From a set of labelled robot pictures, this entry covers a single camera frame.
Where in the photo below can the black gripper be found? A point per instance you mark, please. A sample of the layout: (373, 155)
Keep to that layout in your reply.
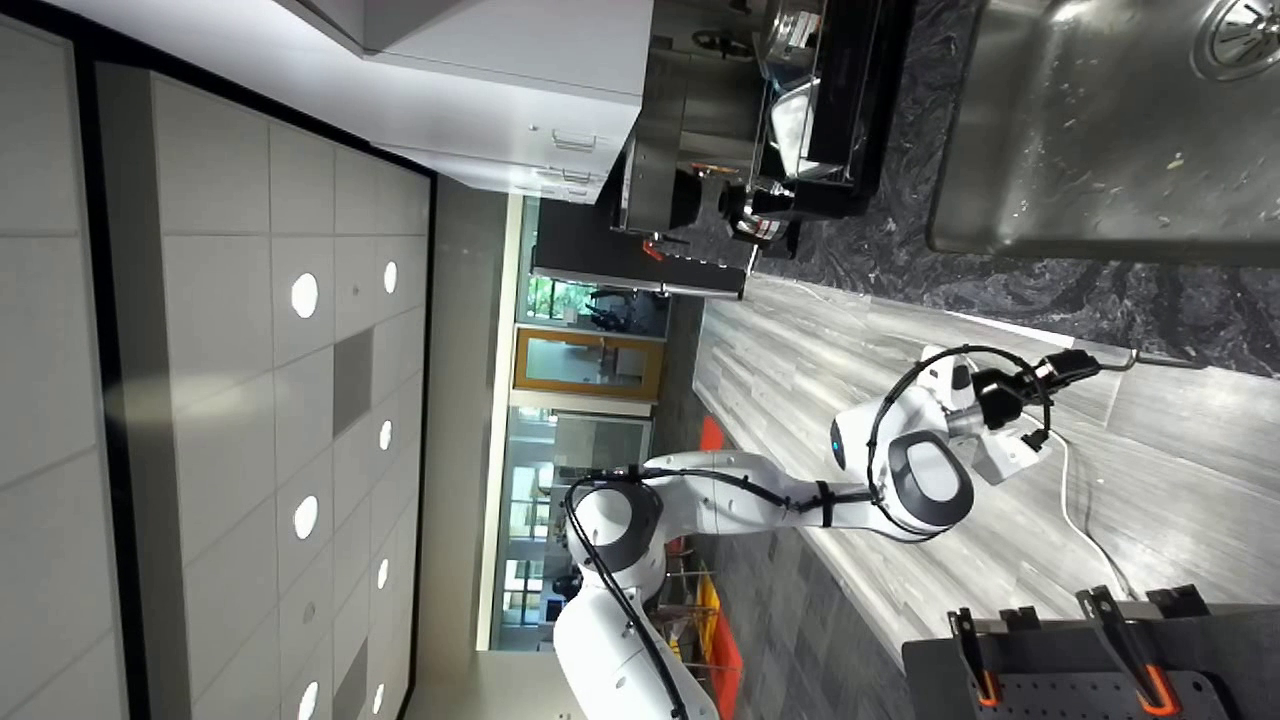
(1012, 399)

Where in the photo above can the wooden framed door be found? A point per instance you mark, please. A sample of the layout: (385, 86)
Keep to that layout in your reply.
(585, 362)

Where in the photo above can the stainless steel sink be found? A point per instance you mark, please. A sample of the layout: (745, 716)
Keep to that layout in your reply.
(1106, 134)

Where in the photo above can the black orange clamp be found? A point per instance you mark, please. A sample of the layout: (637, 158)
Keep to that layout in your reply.
(1134, 660)
(972, 660)

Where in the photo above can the black perforated platform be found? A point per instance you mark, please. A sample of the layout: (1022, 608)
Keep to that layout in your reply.
(1065, 680)

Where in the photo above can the small orange seat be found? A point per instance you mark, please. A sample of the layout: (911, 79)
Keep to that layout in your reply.
(712, 438)

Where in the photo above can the round sink drain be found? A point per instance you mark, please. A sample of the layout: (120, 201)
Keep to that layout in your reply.
(1242, 35)

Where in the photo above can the shiny metal dishware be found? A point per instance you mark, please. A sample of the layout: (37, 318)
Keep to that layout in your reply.
(796, 95)

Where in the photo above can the orange chair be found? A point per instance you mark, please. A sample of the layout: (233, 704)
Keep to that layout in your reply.
(722, 654)

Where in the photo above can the black appliance red display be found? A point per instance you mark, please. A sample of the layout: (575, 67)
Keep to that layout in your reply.
(625, 262)

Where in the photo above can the stainless steel coffee machine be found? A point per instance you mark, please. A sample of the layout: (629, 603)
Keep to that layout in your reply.
(694, 105)

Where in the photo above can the green glass window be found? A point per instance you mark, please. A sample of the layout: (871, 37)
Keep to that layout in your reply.
(575, 301)

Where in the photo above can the round ceiling light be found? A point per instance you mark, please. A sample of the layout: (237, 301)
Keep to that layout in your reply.
(304, 517)
(311, 703)
(304, 295)
(385, 433)
(383, 574)
(390, 279)
(377, 699)

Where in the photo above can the dark square ceiling vent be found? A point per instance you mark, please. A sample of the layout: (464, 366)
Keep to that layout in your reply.
(351, 686)
(353, 386)

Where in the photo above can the large white wall cabinet door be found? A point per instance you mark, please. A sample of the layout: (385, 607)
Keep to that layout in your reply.
(505, 95)

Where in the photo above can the black ceiling frame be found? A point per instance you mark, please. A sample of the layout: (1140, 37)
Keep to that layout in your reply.
(111, 403)

